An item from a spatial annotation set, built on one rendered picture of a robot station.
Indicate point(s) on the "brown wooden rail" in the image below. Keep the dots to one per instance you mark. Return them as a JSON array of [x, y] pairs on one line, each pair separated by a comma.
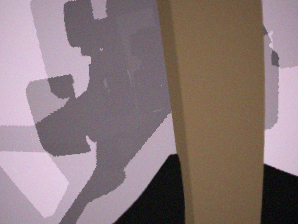
[[214, 57]]

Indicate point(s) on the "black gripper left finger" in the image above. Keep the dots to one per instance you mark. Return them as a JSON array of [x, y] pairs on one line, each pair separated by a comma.
[[162, 201]]

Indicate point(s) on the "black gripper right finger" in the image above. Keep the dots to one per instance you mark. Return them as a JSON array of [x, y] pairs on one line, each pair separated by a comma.
[[279, 197]]

